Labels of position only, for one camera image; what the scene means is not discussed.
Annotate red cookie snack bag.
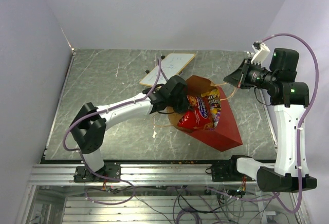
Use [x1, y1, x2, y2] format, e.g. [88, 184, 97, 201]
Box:
[177, 95, 214, 131]

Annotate small whiteboard with yellow frame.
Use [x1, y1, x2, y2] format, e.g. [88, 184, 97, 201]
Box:
[139, 53, 196, 87]

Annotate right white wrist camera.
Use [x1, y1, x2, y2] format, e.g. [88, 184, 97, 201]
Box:
[251, 42, 270, 65]

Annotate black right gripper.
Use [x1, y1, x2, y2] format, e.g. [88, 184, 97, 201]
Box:
[224, 58, 277, 89]

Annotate purple cable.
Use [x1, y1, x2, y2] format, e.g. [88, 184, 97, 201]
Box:
[261, 32, 319, 214]
[62, 57, 165, 158]

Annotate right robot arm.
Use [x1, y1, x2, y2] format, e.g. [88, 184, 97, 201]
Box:
[224, 43, 317, 193]

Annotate aluminium mounting rail frame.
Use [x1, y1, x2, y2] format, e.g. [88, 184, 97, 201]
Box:
[23, 162, 311, 223]

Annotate red brown paper bag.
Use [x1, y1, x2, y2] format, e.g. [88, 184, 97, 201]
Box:
[167, 75, 243, 152]

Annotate purple candy packet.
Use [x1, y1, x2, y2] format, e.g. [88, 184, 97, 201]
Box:
[210, 103, 221, 128]

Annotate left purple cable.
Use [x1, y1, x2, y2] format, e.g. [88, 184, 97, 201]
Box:
[62, 57, 165, 158]

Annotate yellow m&m's candy packet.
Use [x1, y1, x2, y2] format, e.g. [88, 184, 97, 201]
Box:
[201, 88, 221, 108]

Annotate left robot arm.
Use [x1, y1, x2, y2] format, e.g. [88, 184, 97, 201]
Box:
[70, 76, 190, 181]

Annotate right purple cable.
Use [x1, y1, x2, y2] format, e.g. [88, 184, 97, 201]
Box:
[261, 32, 319, 214]

